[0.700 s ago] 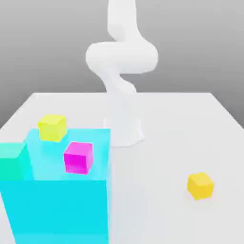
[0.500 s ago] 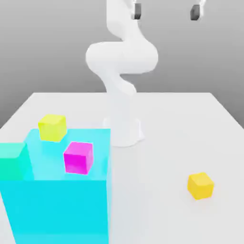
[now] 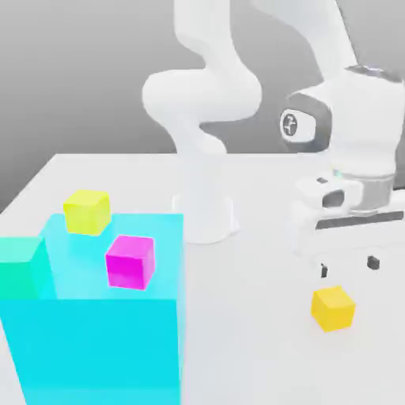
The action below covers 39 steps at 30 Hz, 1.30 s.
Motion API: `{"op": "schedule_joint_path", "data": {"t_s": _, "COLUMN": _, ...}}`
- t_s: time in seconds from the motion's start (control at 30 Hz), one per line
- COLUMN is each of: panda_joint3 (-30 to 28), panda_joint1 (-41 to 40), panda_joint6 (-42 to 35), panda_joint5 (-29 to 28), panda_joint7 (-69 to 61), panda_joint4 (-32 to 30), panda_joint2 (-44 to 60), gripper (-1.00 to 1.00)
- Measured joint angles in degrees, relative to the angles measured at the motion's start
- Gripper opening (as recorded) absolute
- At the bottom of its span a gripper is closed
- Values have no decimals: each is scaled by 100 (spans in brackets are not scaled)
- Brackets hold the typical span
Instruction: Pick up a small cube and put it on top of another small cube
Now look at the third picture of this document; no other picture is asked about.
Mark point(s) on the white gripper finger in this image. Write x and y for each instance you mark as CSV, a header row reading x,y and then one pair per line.
x,y
373,262
322,269

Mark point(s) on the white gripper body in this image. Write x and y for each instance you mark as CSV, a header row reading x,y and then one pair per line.
x,y
348,240

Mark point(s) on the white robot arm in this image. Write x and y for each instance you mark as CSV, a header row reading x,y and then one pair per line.
x,y
202,104

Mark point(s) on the small golden yellow cube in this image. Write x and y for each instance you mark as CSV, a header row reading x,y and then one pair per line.
x,y
332,310

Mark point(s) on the small magenta cube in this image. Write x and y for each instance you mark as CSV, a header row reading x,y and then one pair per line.
x,y
129,264

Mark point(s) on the small lemon yellow cube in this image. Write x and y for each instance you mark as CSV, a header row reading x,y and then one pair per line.
x,y
86,213

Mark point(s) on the large cyan box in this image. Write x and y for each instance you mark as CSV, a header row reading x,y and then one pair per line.
x,y
95,348

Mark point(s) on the large teal green box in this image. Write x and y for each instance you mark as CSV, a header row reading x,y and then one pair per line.
x,y
19,272

